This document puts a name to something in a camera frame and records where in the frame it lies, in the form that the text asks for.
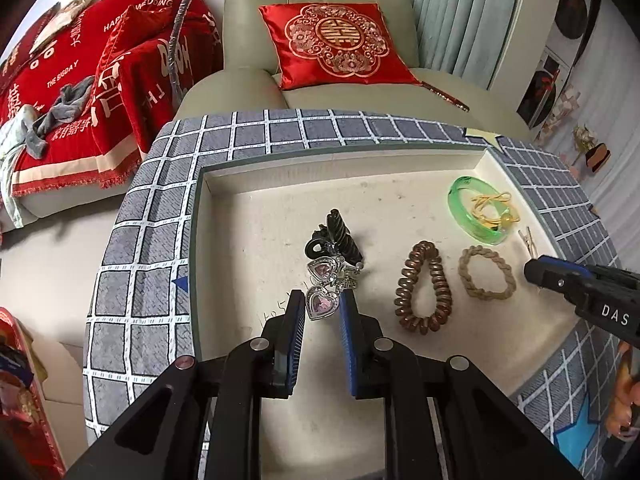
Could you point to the grey garment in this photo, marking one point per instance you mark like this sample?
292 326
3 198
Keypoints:
60 110

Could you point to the gold metal hair clip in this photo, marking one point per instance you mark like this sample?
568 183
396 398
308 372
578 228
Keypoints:
527 242

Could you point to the silver heart jewellery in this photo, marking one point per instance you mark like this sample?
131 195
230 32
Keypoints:
320 305

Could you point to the shallow grey-green tray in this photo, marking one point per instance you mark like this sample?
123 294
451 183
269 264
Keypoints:
250 240

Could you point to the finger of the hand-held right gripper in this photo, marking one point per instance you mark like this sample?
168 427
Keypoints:
552 280
567 264

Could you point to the white garment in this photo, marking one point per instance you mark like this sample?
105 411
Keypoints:
12 160

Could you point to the red pillow with white characters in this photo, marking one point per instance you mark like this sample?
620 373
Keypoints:
30 45

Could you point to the wooden ornament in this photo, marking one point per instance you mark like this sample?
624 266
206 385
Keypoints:
597 155

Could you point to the person's right hand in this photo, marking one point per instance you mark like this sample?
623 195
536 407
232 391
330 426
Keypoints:
625 400

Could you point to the white dryer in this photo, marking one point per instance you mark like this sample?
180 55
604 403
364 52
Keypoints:
575 15

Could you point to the pink flower decoration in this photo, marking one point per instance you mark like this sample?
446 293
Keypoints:
560 115

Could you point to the green leather armchair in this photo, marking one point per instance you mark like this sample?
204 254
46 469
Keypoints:
250 35

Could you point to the red covered sofa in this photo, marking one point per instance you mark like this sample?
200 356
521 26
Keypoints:
125 35

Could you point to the beige sofa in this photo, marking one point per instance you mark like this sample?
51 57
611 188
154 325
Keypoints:
60 200

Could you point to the green translucent bangle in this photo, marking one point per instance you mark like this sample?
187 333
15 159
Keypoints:
462 210

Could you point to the white washing machine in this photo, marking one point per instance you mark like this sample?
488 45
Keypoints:
542 95

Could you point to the red folding fan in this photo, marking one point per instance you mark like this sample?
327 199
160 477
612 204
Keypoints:
445 96

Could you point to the black hair claw clip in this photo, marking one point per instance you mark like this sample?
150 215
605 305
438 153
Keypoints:
335 237

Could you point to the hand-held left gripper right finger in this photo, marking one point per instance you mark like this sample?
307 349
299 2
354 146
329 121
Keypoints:
349 345

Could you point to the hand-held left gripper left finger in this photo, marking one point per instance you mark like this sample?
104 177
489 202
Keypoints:
296 345

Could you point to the red fringed pillow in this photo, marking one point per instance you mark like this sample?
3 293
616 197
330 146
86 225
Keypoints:
127 45

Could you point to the pale green curtain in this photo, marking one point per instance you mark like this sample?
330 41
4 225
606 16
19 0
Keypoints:
460 15

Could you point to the photo printed pillow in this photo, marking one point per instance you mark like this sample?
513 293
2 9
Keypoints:
62 22

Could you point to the red embroidered cushion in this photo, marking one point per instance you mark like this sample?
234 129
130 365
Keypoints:
335 45

